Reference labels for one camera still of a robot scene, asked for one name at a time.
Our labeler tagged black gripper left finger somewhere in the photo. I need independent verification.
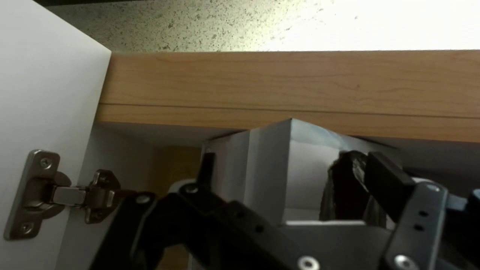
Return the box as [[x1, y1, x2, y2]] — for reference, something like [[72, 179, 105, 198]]
[[89, 150, 321, 270]]

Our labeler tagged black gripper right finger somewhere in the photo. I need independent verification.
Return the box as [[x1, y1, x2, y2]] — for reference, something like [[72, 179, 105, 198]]
[[366, 150, 480, 270]]

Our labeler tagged grey white tissue box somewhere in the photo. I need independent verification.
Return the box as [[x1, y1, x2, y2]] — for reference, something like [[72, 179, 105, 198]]
[[201, 117, 404, 225]]

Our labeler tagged metal cabinet hinge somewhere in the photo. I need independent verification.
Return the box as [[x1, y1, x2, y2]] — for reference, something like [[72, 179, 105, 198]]
[[3, 149, 132, 242]]

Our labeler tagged wooden upper cabinet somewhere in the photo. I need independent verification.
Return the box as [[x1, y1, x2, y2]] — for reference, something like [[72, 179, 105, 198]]
[[57, 50, 480, 270]]

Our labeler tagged cabinet door white inside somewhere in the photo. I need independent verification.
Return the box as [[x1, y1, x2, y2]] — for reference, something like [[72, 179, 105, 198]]
[[0, 0, 113, 270]]

